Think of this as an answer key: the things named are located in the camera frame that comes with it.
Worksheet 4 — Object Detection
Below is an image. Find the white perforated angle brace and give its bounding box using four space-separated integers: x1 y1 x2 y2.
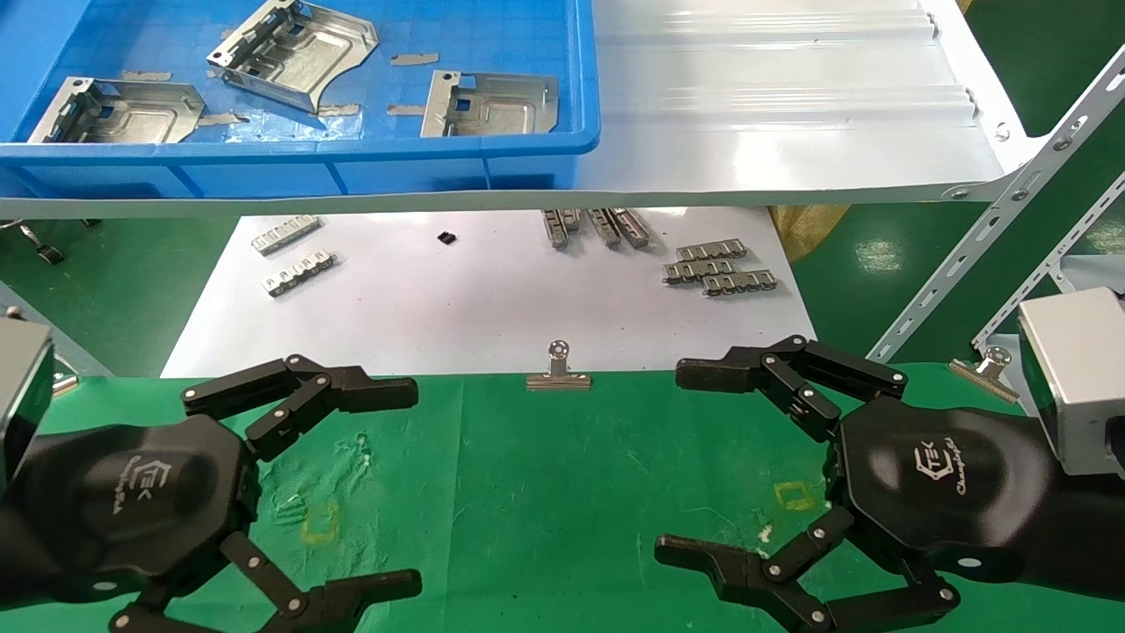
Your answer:
970 170 1125 353
866 42 1125 364

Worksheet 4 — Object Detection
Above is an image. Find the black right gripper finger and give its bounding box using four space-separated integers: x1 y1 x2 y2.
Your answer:
675 334 909 443
654 506 961 633

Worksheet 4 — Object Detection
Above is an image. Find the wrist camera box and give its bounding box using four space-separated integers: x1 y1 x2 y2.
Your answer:
0 318 55 486
1018 287 1125 477

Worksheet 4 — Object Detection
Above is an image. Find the white shelf board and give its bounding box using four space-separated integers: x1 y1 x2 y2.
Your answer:
0 0 1052 221

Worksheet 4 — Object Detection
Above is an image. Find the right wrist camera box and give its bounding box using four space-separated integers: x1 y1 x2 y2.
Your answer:
1018 287 1125 477

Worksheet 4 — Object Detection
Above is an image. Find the golden woven sack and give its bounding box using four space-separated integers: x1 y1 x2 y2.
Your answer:
768 205 852 265

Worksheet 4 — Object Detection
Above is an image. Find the stamped metal bracket part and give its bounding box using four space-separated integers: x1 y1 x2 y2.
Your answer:
419 70 561 140
28 76 206 145
207 0 380 114

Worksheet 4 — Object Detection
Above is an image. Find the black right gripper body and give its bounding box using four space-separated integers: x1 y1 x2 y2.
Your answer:
826 397 1125 606

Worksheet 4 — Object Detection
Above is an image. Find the black stool with chrome base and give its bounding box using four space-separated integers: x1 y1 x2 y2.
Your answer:
0 218 100 266

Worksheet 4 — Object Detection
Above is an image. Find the green table cloth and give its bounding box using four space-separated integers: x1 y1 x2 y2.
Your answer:
0 362 1125 633

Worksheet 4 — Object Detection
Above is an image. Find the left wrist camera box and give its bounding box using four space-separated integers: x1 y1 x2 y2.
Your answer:
0 318 55 486

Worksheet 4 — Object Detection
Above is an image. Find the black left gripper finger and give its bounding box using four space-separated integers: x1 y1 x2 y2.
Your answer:
181 354 419 462
108 532 424 633

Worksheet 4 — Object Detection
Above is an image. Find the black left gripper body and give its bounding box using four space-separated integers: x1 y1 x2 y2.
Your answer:
0 413 262 608

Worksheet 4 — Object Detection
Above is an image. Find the blue plastic bin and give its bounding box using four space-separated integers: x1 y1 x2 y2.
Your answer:
0 0 602 201

